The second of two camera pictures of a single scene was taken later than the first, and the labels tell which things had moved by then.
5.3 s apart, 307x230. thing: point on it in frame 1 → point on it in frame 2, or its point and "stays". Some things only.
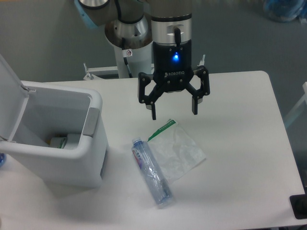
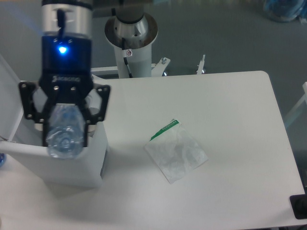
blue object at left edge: x=2 y=159 stays
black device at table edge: x=299 y=204 stays
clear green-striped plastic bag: x=177 y=154 stays
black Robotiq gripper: x=172 y=69 → x=66 y=78
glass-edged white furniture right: x=304 y=98 stays
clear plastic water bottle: x=159 y=191 → x=64 y=131
